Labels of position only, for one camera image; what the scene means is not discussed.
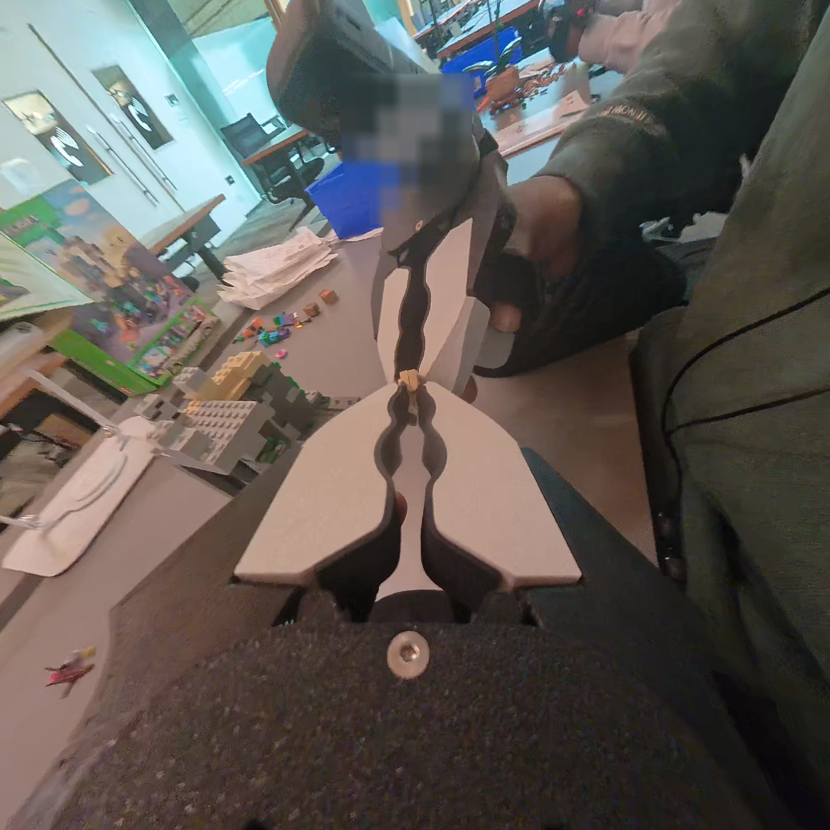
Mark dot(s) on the heap of colourful toy pieces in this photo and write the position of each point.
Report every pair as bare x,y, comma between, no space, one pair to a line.
269,327

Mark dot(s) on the tan toy brick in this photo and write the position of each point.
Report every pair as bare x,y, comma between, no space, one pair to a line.
410,382

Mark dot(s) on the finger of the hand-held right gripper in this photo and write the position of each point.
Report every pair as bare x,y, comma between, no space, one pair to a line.
389,311
454,311

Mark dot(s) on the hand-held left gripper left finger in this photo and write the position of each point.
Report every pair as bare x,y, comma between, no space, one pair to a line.
311,506

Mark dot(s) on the blue plastic bin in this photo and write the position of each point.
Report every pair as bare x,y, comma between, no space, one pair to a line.
324,201

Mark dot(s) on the wood-edged side table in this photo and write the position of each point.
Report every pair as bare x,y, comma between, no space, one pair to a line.
188,217

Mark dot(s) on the black quilted wrist pad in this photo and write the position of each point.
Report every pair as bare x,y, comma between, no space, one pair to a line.
583,324

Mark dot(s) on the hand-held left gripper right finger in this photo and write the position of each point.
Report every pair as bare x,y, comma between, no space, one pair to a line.
506,506

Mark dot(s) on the white paper bag pile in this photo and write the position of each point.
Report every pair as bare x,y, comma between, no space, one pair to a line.
279,266

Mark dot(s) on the grey desk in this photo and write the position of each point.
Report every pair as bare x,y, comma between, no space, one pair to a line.
551,415

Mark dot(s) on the toy brick building model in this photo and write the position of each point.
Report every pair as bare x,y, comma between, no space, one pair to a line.
227,415

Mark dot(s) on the person's green sweatshirt torso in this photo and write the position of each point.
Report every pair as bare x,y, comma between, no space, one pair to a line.
765,519

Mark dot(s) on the white rounded board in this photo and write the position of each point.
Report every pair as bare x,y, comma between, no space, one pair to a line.
84,493

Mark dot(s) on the black meeting chair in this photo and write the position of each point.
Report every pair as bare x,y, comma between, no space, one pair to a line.
259,168

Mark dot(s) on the person's right forearm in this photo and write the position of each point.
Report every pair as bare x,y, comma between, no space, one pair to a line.
648,129

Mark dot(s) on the person's right hand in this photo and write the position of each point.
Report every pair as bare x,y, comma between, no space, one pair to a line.
548,220

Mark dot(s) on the brown potted plant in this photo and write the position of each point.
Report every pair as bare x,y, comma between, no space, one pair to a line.
502,81

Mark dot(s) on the wood-edged meeting table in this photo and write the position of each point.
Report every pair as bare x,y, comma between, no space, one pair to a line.
279,146

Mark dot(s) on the green toy set box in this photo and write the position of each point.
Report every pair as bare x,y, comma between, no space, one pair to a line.
117,272

